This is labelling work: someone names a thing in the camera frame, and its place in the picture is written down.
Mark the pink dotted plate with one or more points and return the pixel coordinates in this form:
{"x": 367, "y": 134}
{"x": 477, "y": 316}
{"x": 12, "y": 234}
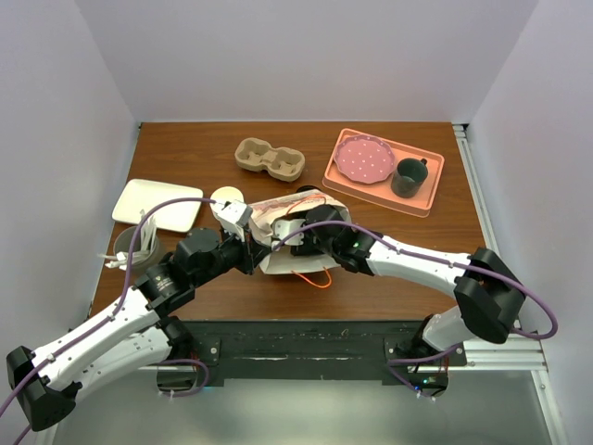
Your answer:
{"x": 364, "y": 159}

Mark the stack of paper cups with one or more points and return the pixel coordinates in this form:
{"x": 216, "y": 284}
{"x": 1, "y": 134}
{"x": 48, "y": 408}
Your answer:
{"x": 227, "y": 194}

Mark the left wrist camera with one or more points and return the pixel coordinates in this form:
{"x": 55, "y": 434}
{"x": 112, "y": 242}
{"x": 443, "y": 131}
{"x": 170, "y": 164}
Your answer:
{"x": 233, "y": 217}

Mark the white rectangular plate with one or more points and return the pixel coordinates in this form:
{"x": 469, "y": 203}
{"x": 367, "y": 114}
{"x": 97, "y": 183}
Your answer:
{"x": 142, "y": 194}

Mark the pink plastic tray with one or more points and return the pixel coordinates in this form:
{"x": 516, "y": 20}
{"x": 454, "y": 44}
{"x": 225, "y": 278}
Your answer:
{"x": 381, "y": 193}

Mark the paper bag orange handles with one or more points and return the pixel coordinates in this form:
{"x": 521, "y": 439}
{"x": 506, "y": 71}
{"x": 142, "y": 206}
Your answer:
{"x": 280, "y": 261}

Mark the aluminium frame rails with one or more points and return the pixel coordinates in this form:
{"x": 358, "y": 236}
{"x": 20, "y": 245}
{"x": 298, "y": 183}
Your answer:
{"x": 139, "y": 328}

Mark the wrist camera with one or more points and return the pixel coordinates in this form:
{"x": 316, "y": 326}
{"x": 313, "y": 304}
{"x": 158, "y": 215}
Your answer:
{"x": 282, "y": 228}
{"x": 233, "y": 217}

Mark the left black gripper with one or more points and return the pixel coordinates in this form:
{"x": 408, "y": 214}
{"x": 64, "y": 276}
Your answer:
{"x": 253, "y": 253}

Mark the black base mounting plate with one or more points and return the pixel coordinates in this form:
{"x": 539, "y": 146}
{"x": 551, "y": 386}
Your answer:
{"x": 341, "y": 350}

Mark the cardboard cup carrier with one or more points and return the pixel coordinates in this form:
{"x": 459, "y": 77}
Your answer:
{"x": 281, "y": 163}

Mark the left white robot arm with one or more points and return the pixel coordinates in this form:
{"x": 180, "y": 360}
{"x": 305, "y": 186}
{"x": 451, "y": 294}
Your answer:
{"x": 137, "y": 329}

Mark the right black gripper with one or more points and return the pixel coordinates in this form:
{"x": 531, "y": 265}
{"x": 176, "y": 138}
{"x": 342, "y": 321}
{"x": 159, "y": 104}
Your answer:
{"x": 308, "y": 247}

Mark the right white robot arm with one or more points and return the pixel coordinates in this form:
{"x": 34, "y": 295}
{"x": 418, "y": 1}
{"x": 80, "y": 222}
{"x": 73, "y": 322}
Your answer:
{"x": 487, "y": 294}

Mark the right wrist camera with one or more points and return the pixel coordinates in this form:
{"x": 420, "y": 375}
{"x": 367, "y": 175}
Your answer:
{"x": 282, "y": 228}

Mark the dark green mug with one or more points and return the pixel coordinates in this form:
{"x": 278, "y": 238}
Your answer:
{"x": 409, "y": 177}

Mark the grey holder cup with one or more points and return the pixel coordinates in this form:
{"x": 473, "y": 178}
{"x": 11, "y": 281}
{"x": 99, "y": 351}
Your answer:
{"x": 142, "y": 259}

